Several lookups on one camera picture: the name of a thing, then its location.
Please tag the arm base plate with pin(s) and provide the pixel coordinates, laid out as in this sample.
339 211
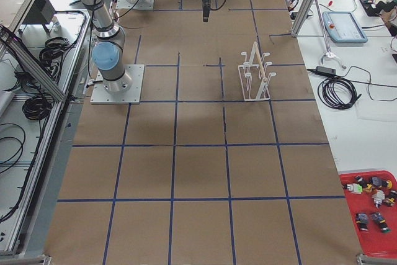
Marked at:
123 91
135 4

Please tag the teach pendant tablet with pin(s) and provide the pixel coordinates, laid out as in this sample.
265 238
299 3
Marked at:
343 27

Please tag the white wire cup rack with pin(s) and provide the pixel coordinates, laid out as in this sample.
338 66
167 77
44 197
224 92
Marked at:
253 75

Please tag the black power adapter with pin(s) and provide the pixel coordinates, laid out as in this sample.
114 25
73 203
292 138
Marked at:
323 71

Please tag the red parts tray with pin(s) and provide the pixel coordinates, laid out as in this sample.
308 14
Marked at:
371 197

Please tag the aluminium frame post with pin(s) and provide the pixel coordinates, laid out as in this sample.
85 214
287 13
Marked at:
307 1

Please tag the brown paper table cover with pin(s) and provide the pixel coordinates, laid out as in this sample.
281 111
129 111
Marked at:
194 174

